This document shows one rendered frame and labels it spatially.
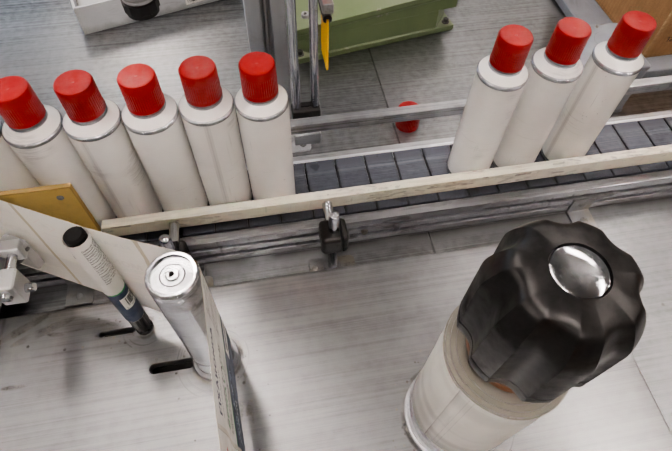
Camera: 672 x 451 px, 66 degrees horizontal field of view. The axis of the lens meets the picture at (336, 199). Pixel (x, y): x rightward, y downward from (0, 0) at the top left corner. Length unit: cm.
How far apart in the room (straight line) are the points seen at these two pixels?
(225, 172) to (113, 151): 11
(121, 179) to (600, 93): 51
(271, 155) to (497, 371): 32
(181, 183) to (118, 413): 23
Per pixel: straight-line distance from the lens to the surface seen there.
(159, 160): 53
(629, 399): 61
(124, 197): 59
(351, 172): 65
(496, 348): 29
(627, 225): 77
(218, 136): 51
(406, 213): 63
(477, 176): 63
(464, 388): 36
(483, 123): 58
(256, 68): 48
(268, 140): 52
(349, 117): 60
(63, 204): 59
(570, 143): 69
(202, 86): 48
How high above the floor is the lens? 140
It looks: 55 degrees down
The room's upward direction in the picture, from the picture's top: 2 degrees clockwise
